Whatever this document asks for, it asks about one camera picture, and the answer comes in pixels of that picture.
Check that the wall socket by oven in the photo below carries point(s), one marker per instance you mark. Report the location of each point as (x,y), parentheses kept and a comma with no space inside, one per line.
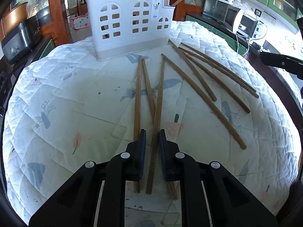
(258,12)

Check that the white glass-door dish cabinet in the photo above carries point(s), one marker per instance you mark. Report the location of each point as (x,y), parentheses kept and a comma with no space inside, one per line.
(214,7)

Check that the black power adapter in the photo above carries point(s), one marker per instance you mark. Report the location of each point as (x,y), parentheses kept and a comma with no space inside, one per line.
(256,45)

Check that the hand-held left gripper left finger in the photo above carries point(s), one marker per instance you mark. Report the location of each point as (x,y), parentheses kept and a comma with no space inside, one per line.
(142,151)

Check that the wooden glass-door cabinet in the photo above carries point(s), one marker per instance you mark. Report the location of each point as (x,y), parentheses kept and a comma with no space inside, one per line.
(56,9)

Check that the green lower cabinet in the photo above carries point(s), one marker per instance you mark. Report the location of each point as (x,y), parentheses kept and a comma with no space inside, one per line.
(213,33)

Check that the white toaster oven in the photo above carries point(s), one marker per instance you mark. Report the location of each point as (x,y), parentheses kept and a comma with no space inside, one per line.
(243,22)

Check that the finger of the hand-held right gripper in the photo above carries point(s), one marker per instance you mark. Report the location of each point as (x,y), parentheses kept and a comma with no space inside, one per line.
(279,62)

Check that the group of wooden chopsticks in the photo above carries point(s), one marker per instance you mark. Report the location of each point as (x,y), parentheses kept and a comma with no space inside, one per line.
(137,104)

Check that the white plastic utensil holder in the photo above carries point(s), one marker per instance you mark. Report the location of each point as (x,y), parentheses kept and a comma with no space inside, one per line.
(125,45)

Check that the black rice cooker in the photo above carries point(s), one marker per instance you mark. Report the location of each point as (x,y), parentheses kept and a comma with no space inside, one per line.
(20,37)

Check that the copper-coloured pot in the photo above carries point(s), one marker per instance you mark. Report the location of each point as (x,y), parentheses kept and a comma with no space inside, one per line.
(15,16)

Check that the white quilted printed table cover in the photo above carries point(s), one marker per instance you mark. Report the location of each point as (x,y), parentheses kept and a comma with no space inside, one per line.
(71,113)

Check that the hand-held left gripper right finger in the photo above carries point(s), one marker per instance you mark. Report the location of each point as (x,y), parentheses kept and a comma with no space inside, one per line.
(163,156)

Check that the polka dot play fence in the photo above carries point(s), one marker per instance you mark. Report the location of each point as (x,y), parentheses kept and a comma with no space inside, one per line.
(81,22)

